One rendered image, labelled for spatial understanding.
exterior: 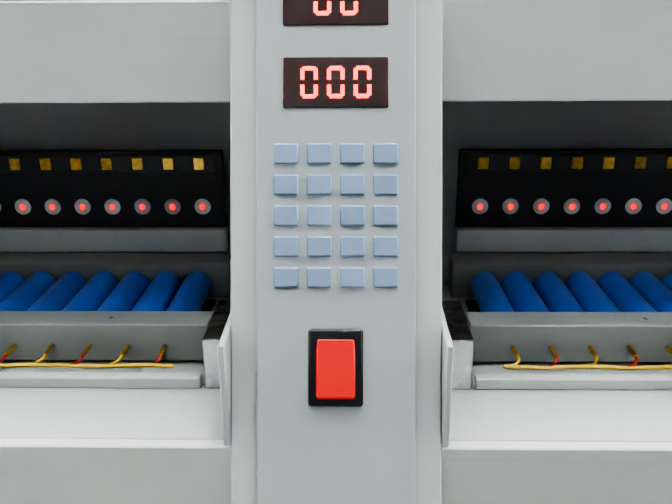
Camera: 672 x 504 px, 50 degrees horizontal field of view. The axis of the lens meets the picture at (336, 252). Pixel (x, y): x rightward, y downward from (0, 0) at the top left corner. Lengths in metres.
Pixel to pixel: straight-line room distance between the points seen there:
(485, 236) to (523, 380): 0.14
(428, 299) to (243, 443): 0.10
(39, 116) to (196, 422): 0.30
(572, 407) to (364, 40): 0.20
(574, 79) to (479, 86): 0.04
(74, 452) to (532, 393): 0.22
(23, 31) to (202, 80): 0.08
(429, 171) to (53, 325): 0.22
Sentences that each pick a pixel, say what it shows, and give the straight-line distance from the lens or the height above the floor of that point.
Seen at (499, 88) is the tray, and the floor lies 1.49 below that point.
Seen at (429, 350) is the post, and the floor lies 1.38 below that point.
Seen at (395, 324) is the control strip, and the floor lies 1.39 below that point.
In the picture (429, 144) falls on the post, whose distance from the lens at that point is 0.32.
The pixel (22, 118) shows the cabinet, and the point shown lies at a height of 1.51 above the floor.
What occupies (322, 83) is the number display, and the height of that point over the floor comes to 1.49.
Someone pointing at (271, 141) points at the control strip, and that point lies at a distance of 0.32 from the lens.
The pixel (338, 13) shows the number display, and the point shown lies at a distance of 0.33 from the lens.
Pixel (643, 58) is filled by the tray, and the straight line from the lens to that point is 0.36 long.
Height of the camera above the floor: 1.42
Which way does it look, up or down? 1 degrees down
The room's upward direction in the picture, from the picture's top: straight up
